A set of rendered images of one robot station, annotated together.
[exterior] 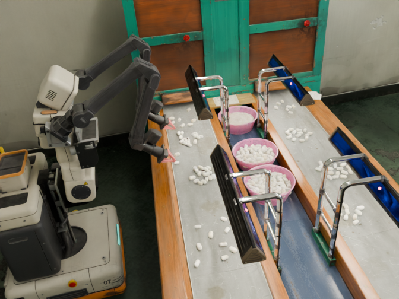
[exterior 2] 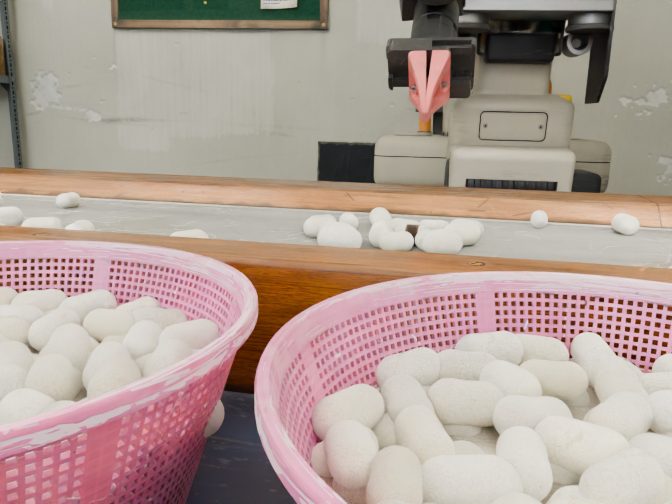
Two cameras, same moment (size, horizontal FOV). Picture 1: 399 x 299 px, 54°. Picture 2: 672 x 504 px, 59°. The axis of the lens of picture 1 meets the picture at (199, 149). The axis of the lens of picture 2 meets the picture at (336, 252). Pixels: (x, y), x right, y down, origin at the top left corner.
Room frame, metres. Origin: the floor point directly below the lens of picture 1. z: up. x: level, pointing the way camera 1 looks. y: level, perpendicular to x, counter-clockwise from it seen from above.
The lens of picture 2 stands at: (1.83, -0.54, 0.85)
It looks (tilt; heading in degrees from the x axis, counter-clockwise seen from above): 13 degrees down; 107
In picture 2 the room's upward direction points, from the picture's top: 1 degrees clockwise
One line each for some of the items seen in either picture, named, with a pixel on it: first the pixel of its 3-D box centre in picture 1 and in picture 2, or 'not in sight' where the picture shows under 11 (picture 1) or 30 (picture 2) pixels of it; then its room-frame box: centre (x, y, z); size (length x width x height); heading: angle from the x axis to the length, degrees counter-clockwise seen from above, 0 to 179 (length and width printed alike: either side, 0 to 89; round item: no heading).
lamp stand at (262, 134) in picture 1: (275, 105); not in sight; (2.16, -0.50, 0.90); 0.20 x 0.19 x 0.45; 6
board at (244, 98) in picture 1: (230, 100); not in sight; (2.54, -0.26, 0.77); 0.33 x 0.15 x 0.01; 96
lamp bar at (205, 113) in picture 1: (196, 89); not in sight; (2.12, -0.02, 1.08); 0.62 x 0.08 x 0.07; 6
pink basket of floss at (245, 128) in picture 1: (237, 120); not in sight; (2.32, -0.28, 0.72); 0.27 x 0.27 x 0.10
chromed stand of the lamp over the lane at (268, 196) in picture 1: (253, 225); not in sight; (1.16, -0.19, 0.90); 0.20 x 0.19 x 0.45; 6
